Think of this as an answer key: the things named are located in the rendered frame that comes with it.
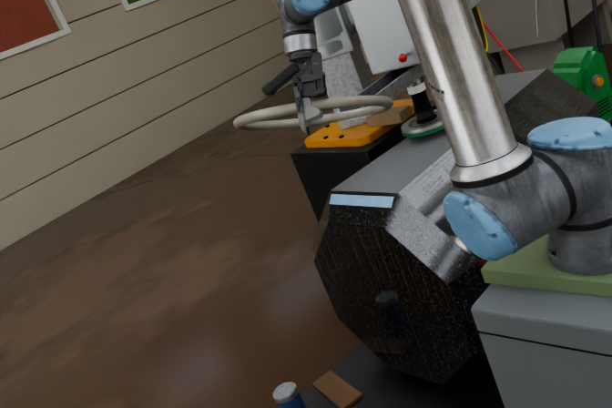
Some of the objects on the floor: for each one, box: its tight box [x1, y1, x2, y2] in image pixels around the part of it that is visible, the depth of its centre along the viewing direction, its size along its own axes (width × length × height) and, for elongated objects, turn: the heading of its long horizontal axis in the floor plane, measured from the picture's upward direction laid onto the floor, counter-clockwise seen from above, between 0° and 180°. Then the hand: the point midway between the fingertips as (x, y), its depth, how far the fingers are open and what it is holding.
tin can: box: [273, 382, 306, 408], centre depth 252 cm, size 10×10×13 cm
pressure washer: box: [552, 0, 612, 128], centre depth 373 cm, size 35×35×87 cm
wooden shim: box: [311, 371, 363, 408], centre depth 258 cm, size 25×10×2 cm, turn 77°
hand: (303, 129), depth 171 cm, fingers closed on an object, 5 cm apart
